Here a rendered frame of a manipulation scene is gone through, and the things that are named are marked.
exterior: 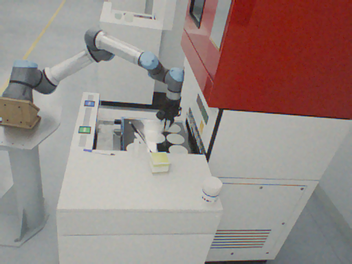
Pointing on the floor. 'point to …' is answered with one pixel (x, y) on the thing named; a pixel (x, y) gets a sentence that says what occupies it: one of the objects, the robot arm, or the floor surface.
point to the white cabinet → (135, 248)
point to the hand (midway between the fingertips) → (164, 129)
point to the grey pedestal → (23, 200)
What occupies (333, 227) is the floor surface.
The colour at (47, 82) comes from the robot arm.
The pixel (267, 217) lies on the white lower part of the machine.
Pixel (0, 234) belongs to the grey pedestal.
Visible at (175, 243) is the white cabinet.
